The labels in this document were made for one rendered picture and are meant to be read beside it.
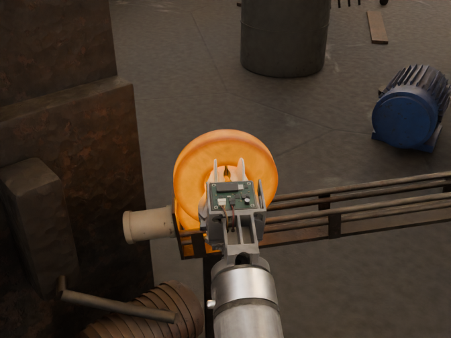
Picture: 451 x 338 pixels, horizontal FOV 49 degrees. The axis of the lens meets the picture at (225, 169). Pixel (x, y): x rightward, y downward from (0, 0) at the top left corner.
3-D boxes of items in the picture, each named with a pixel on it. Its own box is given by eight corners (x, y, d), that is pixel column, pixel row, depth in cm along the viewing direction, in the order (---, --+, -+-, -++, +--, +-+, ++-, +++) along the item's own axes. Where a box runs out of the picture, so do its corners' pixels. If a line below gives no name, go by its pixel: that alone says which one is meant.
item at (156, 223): (130, 230, 94) (123, 204, 91) (178, 222, 95) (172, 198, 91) (128, 251, 89) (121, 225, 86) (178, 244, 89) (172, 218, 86)
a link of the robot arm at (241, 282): (275, 326, 59) (207, 330, 59) (269, 291, 63) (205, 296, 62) (282, 294, 54) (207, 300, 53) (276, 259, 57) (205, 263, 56)
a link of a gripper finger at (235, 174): (247, 135, 72) (256, 184, 65) (245, 164, 76) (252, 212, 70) (225, 137, 71) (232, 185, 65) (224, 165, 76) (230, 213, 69)
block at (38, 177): (21, 273, 95) (-12, 167, 82) (60, 255, 99) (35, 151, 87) (43, 306, 88) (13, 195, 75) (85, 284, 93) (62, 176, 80)
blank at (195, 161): (164, 137, 73) (164, 148, 70) (269, 120, 73) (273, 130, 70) (183, 222, 81) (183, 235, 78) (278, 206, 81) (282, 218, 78)
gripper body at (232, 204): (262, 174, 64) (277, 254, 56) (257, 215, 70) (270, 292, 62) (203, 178, 63) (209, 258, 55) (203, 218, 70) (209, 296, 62)
